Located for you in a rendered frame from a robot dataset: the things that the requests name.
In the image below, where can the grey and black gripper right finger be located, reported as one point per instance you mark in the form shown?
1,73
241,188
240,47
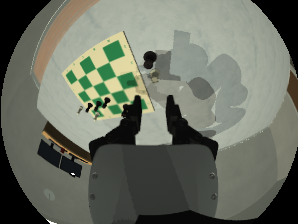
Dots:
182,132

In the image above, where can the green and cream chessboard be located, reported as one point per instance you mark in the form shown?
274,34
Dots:
108,69

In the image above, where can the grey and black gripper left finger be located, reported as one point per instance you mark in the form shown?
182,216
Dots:
123,132

